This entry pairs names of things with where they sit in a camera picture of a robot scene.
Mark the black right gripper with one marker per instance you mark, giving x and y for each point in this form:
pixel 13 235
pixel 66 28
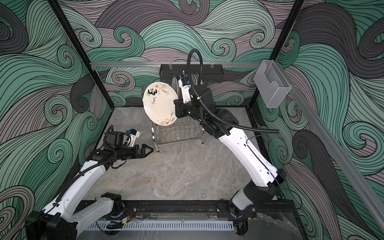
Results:
pixel 182 110

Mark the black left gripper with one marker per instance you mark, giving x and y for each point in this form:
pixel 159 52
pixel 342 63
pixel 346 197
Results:
pixel 143 154

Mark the cream plate small drawings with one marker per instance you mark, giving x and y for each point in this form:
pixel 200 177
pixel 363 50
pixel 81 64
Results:
pixel 158 101

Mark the sunburst plate red green rim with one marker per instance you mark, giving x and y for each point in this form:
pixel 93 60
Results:
pixel 175 83

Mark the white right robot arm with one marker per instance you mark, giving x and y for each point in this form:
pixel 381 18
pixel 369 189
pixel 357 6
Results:
pixel 265 178

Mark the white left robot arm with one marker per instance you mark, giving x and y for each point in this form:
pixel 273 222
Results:
pixel 59 220

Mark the steel two-tier dish rack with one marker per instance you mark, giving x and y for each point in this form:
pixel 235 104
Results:
pixel 183 129

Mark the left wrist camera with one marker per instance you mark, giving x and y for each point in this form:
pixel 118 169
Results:
pixel 132 135

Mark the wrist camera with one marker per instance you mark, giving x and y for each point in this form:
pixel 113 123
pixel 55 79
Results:
pixel 132 135
pixel 184 84

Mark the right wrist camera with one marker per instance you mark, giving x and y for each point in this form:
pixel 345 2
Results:
pixel 184 84

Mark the black wall-mounted tray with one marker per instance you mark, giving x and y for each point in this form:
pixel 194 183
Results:
pixel 210 74

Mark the clear acrylic wall holder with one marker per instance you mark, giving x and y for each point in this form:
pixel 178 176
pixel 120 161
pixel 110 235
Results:
pixel 272 83

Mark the white slotted cable duct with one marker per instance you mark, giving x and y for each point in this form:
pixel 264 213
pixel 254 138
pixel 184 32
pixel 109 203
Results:
pixel 182 225

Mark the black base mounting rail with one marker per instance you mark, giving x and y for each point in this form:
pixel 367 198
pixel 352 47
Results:
pixel 141 209

